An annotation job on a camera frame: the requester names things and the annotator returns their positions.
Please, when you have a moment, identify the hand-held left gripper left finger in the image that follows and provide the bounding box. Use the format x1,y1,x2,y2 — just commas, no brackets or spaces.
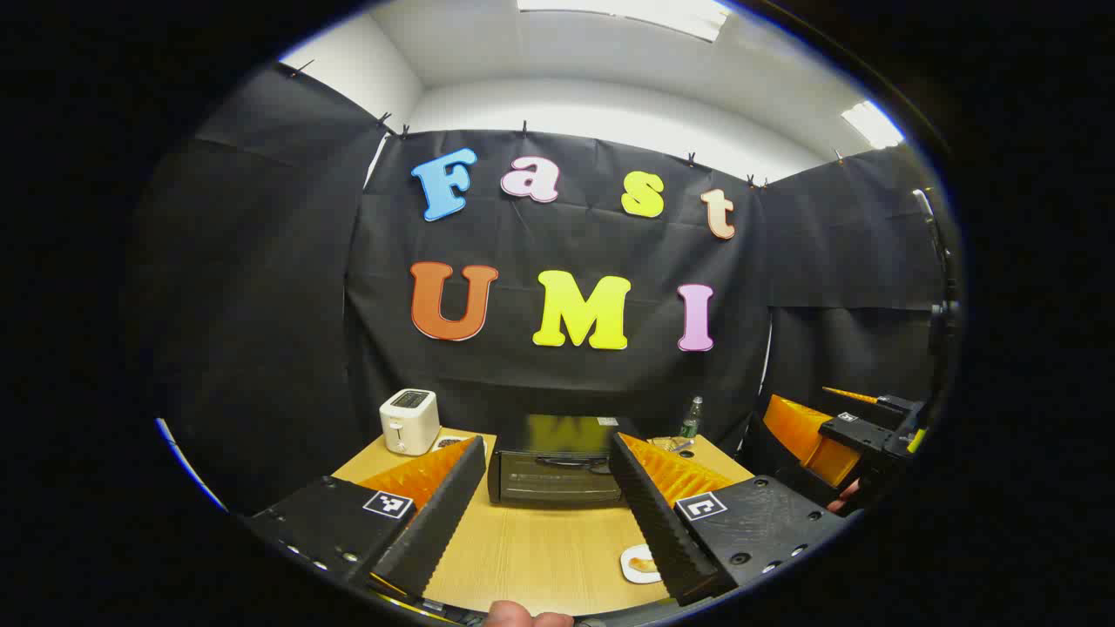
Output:
244,434,489,602

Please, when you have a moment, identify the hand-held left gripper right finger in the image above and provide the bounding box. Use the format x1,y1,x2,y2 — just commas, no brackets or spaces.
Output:
606,431,850,609

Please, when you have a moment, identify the black electric oven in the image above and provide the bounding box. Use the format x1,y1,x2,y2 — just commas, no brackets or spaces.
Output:
486,414,643,509

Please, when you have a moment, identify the white plate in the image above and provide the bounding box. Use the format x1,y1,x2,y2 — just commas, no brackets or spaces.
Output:
619,544,668,585

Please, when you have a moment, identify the white toaster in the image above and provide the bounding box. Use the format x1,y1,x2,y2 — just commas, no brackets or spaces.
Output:
379,388,442,456

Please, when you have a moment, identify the small ceiling light panel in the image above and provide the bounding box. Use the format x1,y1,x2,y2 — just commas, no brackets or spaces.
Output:
840,99,908,150

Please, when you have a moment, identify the black backdrop cloth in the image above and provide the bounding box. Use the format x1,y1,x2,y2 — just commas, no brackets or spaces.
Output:
131,65,955,516

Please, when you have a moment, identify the long ceiling light panel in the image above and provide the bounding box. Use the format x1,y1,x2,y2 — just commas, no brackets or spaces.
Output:
517,0,734,44

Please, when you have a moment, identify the black camera stand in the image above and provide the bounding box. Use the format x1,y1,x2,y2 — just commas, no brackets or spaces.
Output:
910,186,964,403

